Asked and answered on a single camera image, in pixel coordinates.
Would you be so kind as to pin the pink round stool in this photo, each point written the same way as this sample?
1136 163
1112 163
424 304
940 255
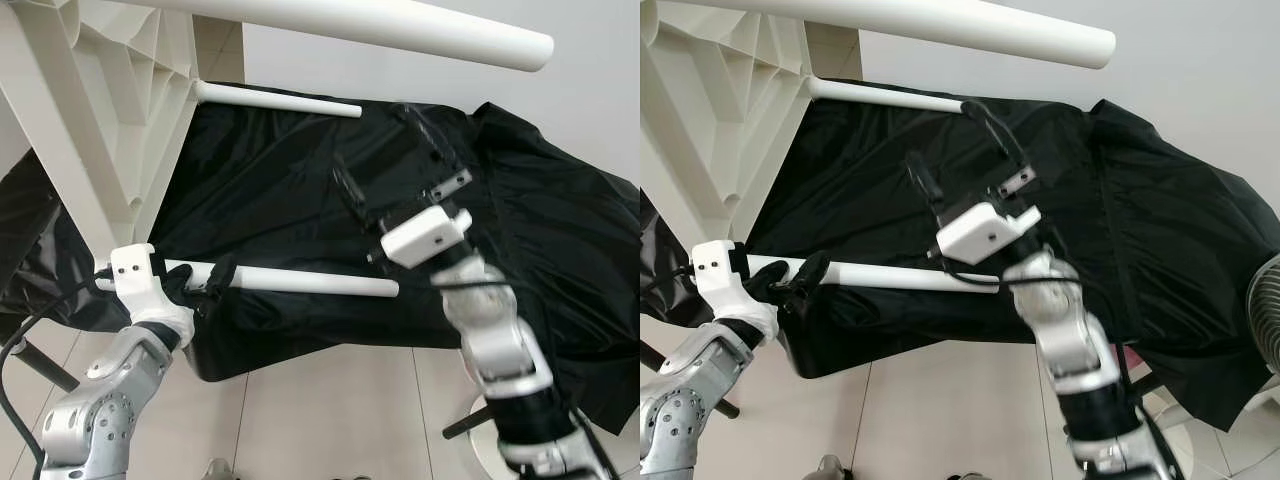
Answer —
1133 356

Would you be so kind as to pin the white plastic table top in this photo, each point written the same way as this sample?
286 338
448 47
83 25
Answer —
720 110
90 120

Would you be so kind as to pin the grey robot foot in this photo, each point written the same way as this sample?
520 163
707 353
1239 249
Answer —
829 469
216 470

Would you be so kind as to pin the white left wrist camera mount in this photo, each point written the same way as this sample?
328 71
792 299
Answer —
140 282
725 277

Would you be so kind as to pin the white plastic table leg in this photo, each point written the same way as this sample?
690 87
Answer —
880 276
900 30
880 95
300 281
400 30
280 100

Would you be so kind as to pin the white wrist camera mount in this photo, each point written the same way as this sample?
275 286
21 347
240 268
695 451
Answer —
985 235
140 282
425 237
725 277

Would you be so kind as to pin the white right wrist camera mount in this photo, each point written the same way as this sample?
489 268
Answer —
985 235
425 237

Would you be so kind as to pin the black table cloth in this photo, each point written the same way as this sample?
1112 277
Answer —
1150 250
300 200

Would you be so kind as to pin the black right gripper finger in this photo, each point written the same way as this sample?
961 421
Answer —
925 182
1000 132
425 138
350 188

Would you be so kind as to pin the black metal table leg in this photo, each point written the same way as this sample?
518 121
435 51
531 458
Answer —
50 365
470 422
728 407

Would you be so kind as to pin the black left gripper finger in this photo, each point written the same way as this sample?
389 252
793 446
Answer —
222 272
812 270

